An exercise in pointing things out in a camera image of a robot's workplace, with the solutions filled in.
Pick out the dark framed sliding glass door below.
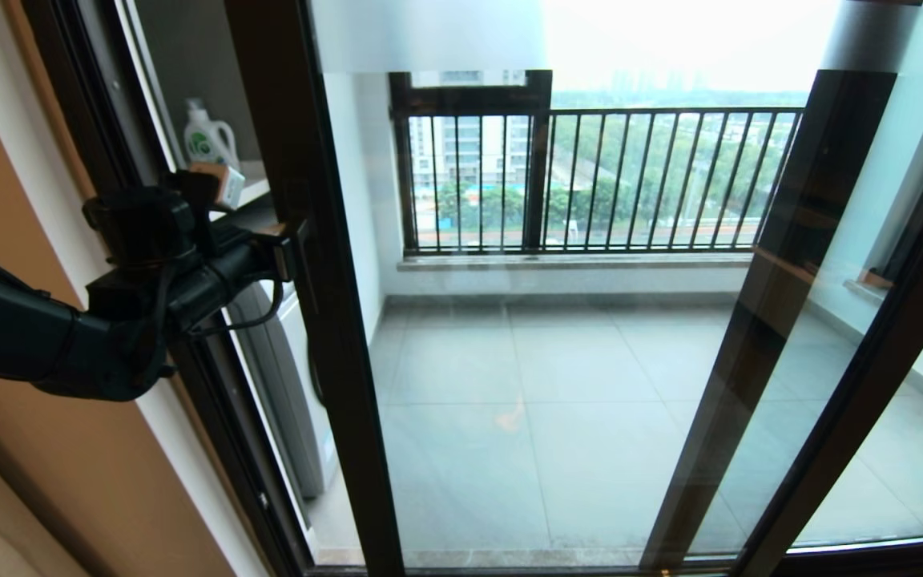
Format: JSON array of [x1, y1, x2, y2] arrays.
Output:
[[225, 0, 923, 577]]

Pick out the white shelf board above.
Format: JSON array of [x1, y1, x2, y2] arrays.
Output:
[[209, 160, 270, 221]]

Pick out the white detergent bottle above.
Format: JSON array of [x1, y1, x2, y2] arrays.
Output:
[[183, 98, 240, 171]]

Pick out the white front-load washing machine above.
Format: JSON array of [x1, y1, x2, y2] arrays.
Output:
[[225, 204, 368, 499]]

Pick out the grey high-rise building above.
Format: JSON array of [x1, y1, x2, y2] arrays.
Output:
[[408, 71, 530, 187]]

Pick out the stone window sill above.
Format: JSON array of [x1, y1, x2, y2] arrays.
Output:
[[397, 252, 752, 273], [842, 276, 923, 353]]

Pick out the long black balcony railing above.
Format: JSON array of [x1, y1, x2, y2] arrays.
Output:
[[392, 107, 804, 256]]

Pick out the fixed dark framed glass panel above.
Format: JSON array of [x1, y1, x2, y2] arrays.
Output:
[[639, 0, 923, 571]]

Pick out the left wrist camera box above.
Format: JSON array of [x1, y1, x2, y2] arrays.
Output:
[[187, 163, 247, 211]]

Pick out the dark window frame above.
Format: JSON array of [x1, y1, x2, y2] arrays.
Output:
[[388, 71, 553, 254]]

